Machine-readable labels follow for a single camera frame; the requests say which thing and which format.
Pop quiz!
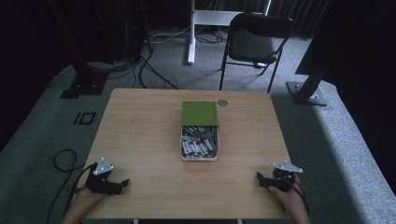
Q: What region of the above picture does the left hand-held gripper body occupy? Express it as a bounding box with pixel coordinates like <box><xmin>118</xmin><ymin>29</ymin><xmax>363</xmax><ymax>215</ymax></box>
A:
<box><xmin>85</xmin><ymin>157</ymin><xmax>124</xmax><ymax>196</ymax></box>

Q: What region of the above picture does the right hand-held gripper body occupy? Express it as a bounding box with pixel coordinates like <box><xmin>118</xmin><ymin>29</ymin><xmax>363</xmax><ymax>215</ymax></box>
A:
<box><xmin>259</xmin><ymin>160</ymin><xmax>304</xmax><ymax>193</ymax></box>

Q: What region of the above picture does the person's right hand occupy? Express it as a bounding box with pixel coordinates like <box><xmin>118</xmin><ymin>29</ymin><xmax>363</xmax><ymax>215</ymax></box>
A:
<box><xmin>267</xmin><ymin>173</ymin><xmax>304</xmax><ymax>215</ymax></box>

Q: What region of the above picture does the person's left hand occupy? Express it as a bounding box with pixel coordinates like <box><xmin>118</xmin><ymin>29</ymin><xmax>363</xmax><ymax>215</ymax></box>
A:
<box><xmin>74</xmin><ymin>186</ymin><xmax>107</xmax><ymax>209</ymax></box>

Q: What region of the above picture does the white rectangular box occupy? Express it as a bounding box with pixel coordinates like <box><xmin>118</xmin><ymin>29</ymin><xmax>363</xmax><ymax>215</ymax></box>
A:
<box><xmin>179</xmin><ymin>124</ymin><xmax>220</xmax><ymax>162</ymax></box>

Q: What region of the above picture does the pile of small pens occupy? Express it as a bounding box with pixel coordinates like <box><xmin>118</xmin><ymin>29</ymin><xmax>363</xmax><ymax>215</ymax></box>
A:
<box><xmin>181</xmin><ymin>125</ymin><xmax>219</xmax><ymax>160</ymax></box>

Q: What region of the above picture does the green box lid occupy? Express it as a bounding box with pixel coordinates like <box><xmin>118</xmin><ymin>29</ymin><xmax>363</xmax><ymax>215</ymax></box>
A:
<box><xmin>181</xmin><ymin>101</ymin><xmax>220</xmax><ymax>128</ymax></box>

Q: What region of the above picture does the black metal stand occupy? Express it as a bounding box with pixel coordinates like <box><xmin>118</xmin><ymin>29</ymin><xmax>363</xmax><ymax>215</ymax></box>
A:
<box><xmin>46</xmin><ymin>0</ymin><xmax>109</xmax><ymax>100</ymax></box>
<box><xmin>285</xmin><ymin>0</ymin><xmax>334</xmax><ymax>107</ymax></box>

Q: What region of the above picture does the black folding chair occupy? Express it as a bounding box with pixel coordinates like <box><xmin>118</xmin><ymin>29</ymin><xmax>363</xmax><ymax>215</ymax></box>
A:
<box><xmin>218</xmin><ymin>11</ymin><xmax>295</xmax><ymax>94</ymax></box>

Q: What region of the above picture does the black computer tower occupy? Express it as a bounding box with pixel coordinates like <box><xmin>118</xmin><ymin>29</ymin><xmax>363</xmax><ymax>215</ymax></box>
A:
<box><xmin>122</xmin><ymin>0</ymin><xmax>148</xmax><ymax>59</ymax></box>

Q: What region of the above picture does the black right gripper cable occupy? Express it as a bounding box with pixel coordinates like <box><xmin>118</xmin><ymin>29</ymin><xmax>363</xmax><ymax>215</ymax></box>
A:
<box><xmin>278</xmin><ymin>171</ymin><xmax>311</xmax><ymax>217</ymax></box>

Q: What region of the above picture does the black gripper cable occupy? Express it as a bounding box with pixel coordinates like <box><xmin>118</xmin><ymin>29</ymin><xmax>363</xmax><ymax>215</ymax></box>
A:
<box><xmin>46</xmin><ymin>148</ymin><xmax>98</xmax><ymax>224</ymax></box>
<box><xmin>278</xmin><ymin>171</ymin><xmax>311</xmax><ymax>217</ymax></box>

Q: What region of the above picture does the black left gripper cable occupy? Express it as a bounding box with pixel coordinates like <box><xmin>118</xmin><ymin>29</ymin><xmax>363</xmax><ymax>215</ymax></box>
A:
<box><xmin>46</xmin><ymin>148</ymin><xmax>98</xmax><ymax>224</ymax></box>

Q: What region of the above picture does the black floor cable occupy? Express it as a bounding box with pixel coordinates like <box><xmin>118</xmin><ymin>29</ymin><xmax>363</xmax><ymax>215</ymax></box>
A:
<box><xmin>137</xmin><ymin>43</ymin><xmax>179</xmax><ymax>91</ymax></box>

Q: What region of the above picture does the bundle of floor cables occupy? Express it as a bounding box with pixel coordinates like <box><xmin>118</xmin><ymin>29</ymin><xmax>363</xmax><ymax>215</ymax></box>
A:
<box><xmin>87</xmin><ymin>57</ymin><xmax>140</xmax><ymax>80</ymax></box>

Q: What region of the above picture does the white floor cable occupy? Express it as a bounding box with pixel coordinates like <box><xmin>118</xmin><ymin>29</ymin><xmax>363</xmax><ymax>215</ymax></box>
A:
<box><xmin>148</xmin><ymin>24</ymin><xmax>191</xmax><ymax>45</ymax></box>

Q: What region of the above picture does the white desk frame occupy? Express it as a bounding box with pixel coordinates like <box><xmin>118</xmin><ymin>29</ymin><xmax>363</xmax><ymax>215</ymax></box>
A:
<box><xmin>186</xmin><ymin>0</ymin><xmax>273</xmax><ymax>66</ymax></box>

